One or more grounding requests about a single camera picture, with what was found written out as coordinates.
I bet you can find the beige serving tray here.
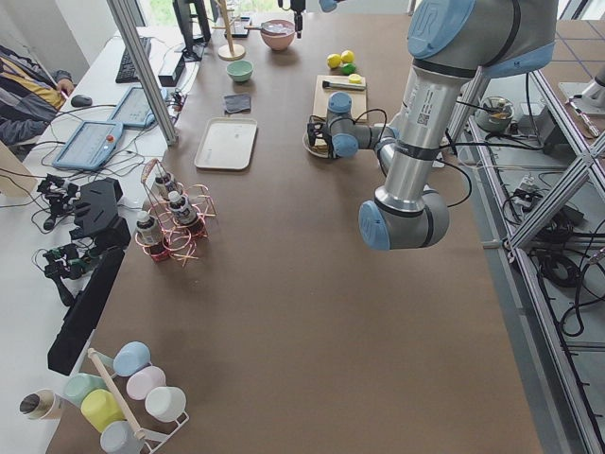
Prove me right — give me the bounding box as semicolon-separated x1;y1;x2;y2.
194;117;257;171

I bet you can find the blue teach pendant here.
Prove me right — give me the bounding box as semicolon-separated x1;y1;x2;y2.
109;86;155;129
52;121;124;170

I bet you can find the black keyboard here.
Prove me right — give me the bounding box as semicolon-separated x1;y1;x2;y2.
114;36;153;84

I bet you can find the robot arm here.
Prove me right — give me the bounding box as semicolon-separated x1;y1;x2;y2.
320;1;558;251
289;0;341;39

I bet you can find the grey folded cloth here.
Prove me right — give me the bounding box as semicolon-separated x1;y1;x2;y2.
223;93;251;114

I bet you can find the yellow lemon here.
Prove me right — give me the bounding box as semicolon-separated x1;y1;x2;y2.
326;53;341;69
340;49;355;63

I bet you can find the green lime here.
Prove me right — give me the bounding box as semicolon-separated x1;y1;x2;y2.
340;62;356;76

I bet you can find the bottle in rack rear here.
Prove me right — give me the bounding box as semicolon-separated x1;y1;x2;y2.
154;173;178;199

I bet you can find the bottle in rack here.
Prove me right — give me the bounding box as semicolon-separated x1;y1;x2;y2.
154;173;178;199
168;190;195;226
136;211;158;246

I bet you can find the grey cup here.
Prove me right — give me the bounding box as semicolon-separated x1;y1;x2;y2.
100;421;145;454

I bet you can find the green cup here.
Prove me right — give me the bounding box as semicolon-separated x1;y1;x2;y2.
63;373;107;408

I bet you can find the bread slice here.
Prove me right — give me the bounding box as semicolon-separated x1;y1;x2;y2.
307;125;328;153

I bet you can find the green ceramic bowl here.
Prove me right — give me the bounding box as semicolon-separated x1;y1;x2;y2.
226;60;254;83

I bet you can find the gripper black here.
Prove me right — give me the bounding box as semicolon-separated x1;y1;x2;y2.
323;134;334;159
289;0;305;38

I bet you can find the aluminium frame post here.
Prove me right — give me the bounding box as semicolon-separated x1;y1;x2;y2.
107;0;178;146

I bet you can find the white cup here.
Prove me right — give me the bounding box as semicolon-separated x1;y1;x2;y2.
145;386;186;423

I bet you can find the blue cup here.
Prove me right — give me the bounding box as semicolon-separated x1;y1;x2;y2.
113;341;151;377

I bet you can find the blue teach pendant far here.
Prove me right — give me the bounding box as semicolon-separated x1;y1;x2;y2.
109;86;155;129

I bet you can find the black computer mouse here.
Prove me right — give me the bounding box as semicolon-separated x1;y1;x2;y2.
70;95;94;108

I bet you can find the pink bowl with ice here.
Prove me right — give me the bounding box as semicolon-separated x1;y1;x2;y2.
260;19;296;51

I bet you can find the seated person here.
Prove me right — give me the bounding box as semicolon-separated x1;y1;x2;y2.
1;46;75;147

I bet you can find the white round plate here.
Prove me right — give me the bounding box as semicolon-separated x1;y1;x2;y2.
302;132;338;160

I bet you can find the wooden cutting board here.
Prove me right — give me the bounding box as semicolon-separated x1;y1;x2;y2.
312;75;368;123

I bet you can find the blue teach pendant near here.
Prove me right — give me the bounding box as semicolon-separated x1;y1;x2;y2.
52;121;124;170

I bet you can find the pink cup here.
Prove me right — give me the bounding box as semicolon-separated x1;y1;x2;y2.
126;365;166;401

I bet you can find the yellow handled knife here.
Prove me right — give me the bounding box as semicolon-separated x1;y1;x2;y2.
321;79;366;92

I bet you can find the wooden mug tree stand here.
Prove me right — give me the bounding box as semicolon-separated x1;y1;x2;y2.
214;0;246;61

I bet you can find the yellow cup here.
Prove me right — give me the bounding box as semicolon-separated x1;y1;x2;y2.
80;389;125;433

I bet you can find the bottle in rack middle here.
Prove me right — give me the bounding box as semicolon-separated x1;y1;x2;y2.
168;190;195;226

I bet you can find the black gripper stand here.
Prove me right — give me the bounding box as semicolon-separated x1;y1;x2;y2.
38;174;130;375

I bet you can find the bottle in rack front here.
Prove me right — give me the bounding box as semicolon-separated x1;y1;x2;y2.
136;211;158;246

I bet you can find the copper wire bottle rack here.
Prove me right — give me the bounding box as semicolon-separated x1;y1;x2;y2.
134;158;216;266

